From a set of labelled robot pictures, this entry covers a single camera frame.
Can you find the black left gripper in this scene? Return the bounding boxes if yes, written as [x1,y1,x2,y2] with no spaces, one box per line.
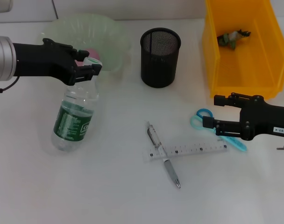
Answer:
[12,38,102,86]

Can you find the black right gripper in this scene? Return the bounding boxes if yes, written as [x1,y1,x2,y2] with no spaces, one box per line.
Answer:
[202,92,284,142]

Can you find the pink peach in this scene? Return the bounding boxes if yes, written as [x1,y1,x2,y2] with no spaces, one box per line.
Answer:
[75,48,101,68]

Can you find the blue and teal scissors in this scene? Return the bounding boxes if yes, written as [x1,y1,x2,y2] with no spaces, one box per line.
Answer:
[190,108,248,153]

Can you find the transparent plastic ruler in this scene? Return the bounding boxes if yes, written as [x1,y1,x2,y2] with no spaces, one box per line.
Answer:
[143,140,229,163]

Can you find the clear green-label water bottle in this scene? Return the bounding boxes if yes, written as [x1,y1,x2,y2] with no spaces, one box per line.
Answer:
[50,56,103,152]

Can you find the clear grey-grip ballpoint pen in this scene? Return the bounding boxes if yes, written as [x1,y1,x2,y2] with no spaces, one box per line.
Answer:
[145,120,182,189]

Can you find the green plastic wrapper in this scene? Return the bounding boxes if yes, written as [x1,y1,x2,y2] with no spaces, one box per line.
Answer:
[217,28,252,51]

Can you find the green glass fruit plate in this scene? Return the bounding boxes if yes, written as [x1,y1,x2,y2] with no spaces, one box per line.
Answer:
[31,13,132,91]

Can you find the black mesh pen holder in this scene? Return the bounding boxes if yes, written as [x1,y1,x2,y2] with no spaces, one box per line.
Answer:
[140,28,181,89]

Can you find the yellow plastic bin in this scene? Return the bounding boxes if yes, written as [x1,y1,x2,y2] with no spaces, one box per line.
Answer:
[202,0,284,101]

